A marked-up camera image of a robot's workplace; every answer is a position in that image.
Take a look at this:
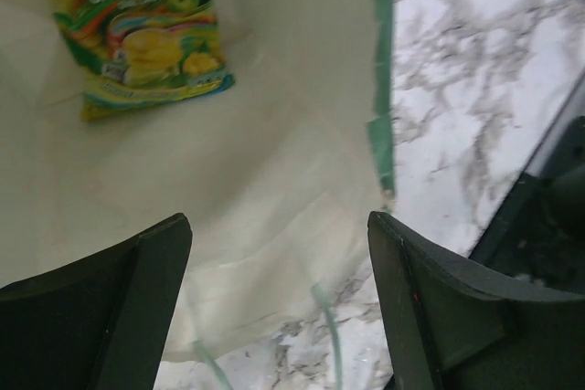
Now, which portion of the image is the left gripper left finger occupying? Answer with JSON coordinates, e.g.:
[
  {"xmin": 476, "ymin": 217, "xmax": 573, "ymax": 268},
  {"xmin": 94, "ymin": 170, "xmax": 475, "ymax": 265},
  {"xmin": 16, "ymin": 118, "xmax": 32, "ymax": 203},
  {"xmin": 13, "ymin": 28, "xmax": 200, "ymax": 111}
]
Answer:
[{"xmin": 1, "ymin": 214, "xmax": 193, "ymax": 390}]

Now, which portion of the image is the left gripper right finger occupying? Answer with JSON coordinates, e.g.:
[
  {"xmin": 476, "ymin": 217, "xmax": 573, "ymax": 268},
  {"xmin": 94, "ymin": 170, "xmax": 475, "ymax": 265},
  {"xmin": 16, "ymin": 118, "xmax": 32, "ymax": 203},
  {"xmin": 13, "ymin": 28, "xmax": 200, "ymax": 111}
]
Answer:
[{"xmin": 367, "ymin": 212, "xmax": 584, "ymax": 390}]

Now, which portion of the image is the green paper bag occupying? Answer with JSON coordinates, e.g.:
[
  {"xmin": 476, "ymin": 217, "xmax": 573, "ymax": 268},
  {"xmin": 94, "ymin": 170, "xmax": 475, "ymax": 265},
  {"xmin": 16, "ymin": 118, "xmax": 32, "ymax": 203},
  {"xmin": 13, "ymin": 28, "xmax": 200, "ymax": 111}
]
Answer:
[{"xmin": 1, "ymin": 0, "xmax": 388, "ymax": 365}]

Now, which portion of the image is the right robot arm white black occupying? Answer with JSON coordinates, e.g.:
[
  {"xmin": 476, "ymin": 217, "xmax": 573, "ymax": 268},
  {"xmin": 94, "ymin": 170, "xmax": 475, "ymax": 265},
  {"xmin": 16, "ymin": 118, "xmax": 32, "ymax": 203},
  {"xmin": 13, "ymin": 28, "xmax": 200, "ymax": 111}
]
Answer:
[{"xmin": 469, "ymin": 116, "xmax": 584, "ymax": 294}]

